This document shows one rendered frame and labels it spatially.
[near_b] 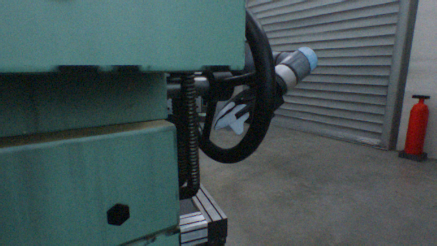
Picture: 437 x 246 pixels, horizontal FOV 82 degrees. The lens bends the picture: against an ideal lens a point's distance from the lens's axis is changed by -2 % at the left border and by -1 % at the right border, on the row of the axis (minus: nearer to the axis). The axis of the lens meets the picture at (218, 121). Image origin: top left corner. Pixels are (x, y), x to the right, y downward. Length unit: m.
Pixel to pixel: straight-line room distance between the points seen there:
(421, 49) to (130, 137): 2.99
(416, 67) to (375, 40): 0.47
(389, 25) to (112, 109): 3.04
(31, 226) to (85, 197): 0.03
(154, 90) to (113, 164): 0.06
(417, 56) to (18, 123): 3.05
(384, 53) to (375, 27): 0.28
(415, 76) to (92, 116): 3.00
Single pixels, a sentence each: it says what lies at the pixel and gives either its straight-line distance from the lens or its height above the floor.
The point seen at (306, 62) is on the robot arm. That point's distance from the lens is 0.74.
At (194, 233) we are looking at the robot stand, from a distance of 1.11.
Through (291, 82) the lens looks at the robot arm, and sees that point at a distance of 0.69.
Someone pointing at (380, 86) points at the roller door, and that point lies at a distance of 3.13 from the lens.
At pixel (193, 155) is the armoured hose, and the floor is 0.69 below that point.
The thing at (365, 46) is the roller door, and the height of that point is 1.07.
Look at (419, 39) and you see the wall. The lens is 3.10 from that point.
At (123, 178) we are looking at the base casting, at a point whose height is 0.77.
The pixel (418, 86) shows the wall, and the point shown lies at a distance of 3.07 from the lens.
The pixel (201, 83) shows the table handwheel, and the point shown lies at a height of 0.82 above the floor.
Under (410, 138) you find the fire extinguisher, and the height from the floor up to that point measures 0.20.
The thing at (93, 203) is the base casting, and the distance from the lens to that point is 0.20.
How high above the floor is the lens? 0.84
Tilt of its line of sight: 12 degrees down
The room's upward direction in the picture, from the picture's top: straight up
